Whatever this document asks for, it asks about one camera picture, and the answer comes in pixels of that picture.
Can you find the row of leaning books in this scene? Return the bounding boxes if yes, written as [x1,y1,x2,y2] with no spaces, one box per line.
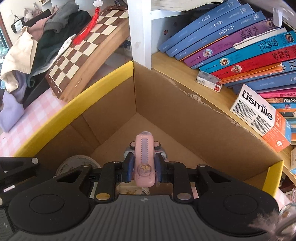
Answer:
[157,0,296,140]

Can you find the white wooden bookshelf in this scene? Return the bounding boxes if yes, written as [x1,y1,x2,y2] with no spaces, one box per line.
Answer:
[127,1,295,191]

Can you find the pink checkered desk mat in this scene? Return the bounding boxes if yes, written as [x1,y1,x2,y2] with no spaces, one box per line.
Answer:
[0,89,66,157]

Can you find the yellow cardboard box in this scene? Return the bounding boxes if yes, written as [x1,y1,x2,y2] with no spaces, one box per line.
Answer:
[16,62,283,195]

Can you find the grey frog kids watch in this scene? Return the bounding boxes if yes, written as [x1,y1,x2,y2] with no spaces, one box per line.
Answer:
[123,141,167,160]

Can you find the wooden chess board box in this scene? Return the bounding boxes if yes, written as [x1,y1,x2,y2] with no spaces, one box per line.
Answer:
[46,6,130,102]

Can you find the pink utility knife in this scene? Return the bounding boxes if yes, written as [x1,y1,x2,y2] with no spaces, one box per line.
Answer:
[133,131,156,188]

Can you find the small white card box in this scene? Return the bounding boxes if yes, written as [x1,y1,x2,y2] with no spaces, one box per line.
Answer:
[196,71,222,92]

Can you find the orange white usmile box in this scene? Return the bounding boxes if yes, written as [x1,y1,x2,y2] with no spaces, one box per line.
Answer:
[230,84,292,152]

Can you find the pile of clothes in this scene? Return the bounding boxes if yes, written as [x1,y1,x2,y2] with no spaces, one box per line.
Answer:
[1,1,91,133]

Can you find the white tape roll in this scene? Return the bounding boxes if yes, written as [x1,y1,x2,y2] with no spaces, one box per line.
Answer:
[55,155,101,176]

